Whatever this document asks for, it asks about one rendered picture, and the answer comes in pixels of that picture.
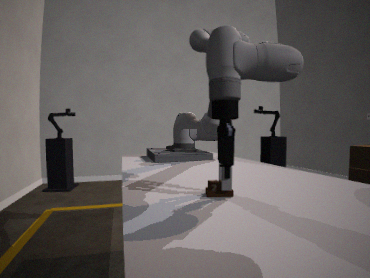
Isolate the brown wooden tray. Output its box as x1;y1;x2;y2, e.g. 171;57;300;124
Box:
205;187;234;197

